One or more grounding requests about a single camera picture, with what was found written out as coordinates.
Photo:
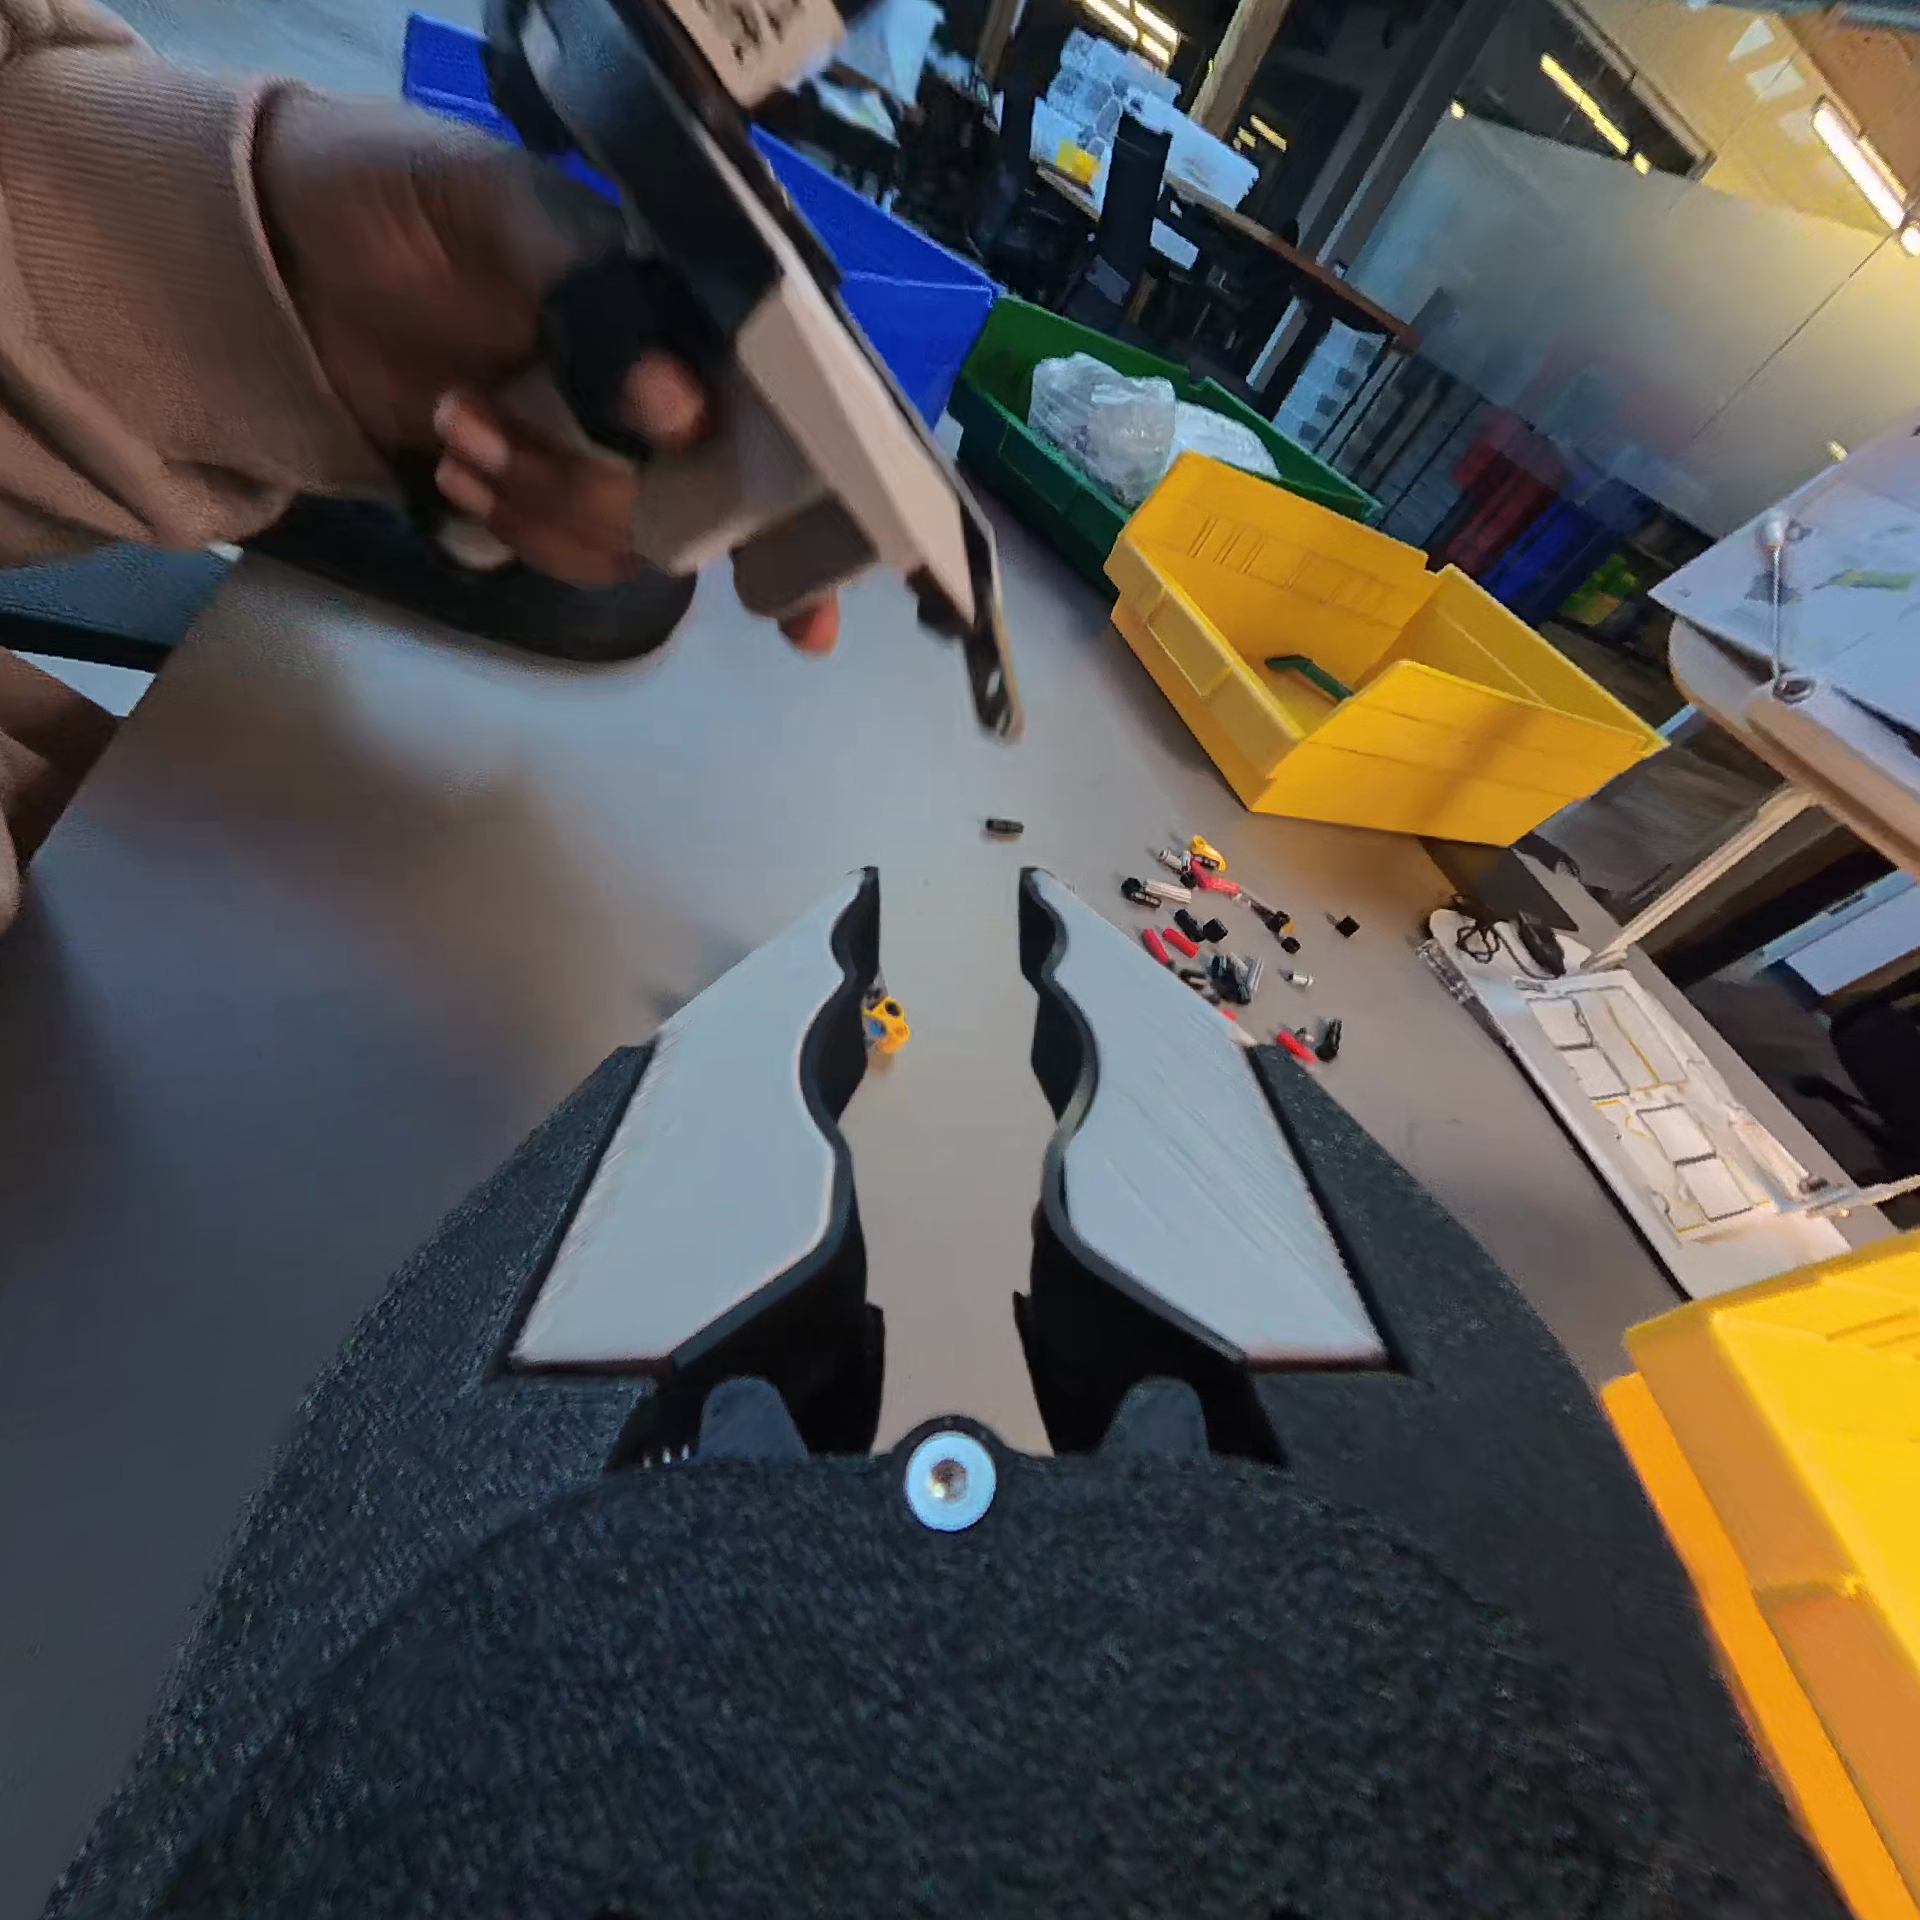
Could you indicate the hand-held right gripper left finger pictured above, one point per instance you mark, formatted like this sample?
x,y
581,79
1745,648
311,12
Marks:
x,y
691,1201

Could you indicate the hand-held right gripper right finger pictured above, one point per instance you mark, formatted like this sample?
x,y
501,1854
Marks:
x,y
1201,1201

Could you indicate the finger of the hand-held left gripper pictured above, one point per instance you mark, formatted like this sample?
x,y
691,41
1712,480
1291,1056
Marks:
x,y
872,451

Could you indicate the yellow building block assembly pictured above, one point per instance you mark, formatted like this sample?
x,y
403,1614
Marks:
x,y
887,1024

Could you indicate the yellow plastic bin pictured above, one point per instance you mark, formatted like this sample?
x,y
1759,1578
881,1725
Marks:
x,y
1798,1561
1413,737

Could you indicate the person's left forearm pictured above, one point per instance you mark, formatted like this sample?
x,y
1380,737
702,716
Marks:
x,y
135,272

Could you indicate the grey desk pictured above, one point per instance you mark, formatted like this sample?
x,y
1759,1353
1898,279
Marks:
x,y
362,960

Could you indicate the person's left hand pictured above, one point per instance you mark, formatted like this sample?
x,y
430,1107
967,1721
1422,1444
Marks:
x,y
390,272

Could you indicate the green plastic bin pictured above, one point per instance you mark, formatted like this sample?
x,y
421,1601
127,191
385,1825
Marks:
x,y
1024,466

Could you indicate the blue plastic bin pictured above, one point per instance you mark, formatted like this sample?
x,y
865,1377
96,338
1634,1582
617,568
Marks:
x,y
900,298

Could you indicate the clear plastic bag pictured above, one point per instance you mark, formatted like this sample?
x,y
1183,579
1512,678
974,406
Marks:
x,y
1114,422

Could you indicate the pile of black red pieces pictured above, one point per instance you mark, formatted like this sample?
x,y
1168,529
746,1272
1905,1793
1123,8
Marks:
x,y
1201,945

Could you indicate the black office chair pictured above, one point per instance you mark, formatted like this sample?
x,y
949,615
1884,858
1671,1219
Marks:
x,y
1116,211

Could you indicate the black flat device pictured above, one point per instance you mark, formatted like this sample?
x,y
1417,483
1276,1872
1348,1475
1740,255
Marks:
x,y
1519,889

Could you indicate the wooden background table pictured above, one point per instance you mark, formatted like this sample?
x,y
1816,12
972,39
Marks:
x,y
1291,289

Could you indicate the printed instruction sheet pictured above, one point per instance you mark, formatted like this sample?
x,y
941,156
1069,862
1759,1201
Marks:
x,y
1654,1114

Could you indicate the green plastic piece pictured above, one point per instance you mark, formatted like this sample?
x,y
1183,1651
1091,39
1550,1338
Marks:
x,y
1306,674

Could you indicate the stack of coloured crates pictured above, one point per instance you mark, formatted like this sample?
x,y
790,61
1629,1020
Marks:
x,y
1561,541

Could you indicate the person's torso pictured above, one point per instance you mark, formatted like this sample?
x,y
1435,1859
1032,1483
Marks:
x,y
37,783

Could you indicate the open instruction manual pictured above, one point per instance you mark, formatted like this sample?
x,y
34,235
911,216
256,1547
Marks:
x,y
1833,587

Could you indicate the wooden support post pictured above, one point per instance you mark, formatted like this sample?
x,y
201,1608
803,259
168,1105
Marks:
x,y
1249,55

